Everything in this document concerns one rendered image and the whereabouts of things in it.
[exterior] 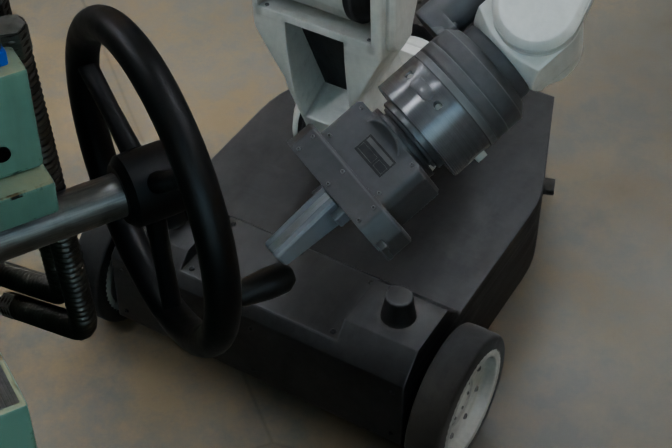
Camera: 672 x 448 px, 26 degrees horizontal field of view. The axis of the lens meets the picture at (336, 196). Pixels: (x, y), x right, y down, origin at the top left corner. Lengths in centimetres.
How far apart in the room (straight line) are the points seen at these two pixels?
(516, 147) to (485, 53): 111
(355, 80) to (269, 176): 37
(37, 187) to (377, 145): 25
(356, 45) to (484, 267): 41
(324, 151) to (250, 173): 104
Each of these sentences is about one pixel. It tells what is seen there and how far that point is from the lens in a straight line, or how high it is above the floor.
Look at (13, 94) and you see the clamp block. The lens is 104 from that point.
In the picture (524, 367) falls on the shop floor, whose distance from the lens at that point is 209.
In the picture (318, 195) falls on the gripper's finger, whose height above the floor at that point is 85.
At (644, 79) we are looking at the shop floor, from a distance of 261.
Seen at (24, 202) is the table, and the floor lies 86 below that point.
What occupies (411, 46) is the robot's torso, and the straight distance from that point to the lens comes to 205.
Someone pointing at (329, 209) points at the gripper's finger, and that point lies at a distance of 107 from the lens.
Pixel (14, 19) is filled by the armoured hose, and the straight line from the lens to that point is 106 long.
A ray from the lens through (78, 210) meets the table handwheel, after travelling 112.
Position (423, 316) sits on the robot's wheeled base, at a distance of 186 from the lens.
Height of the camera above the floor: 158
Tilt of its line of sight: 43 degrees down
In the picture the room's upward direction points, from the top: straight up
